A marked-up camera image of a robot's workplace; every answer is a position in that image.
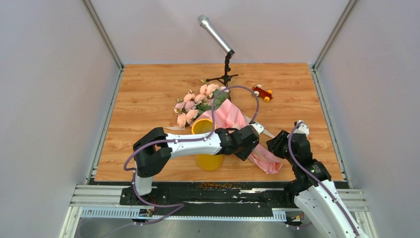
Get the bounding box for pink flower bouquet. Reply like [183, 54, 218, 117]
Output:
[169, 83, 282, 174]

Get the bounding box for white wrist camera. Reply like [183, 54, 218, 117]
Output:
[292, 120, 310, 136]
[249, 122, 265, 135]

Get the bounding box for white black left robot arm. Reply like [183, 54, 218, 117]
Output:
[131, 122, 264, 205]

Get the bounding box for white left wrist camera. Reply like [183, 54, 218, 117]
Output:
[249, 122, 265, 135]

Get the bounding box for black tripod microphone stand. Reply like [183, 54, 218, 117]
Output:
[205, 50, 239, 87]

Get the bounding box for red toy car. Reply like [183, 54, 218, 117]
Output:
[252, 84, 273, 102]

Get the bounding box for white slotted cable duct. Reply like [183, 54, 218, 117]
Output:
[80, 209, 287, 221]

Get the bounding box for yellow cylindrical vase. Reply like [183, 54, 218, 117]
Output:
[191, 119, 223, 171]

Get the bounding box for white printed ribbon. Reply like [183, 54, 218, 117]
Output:
[165, 115, 275, 138]

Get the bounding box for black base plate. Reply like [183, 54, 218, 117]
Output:
[119, 181, 298, 217]

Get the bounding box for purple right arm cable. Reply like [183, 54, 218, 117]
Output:
[287, 121, 362, 238]

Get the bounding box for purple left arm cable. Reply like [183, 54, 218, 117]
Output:
[123, 85, 261, 226]

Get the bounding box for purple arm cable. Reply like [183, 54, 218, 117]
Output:
[287, 121, 362, 238]
[123, 85, 261, 226]

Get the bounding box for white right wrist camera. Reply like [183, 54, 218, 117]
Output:
[292, 120, 310, 136]

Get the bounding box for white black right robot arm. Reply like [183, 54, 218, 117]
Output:
[266, 130, 367, 238]

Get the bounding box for silver microphone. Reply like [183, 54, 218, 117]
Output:
[198, 15, 235, 59]

